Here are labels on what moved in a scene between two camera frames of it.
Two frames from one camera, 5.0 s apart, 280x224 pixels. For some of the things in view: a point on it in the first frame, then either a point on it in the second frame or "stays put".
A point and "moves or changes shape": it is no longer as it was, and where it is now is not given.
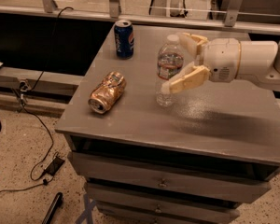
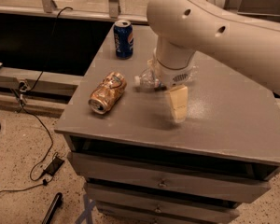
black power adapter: (54, 165) stays put
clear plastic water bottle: (170, 61) moves or changes shape
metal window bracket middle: (114, 0) stays put
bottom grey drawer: (146, 212) stays put
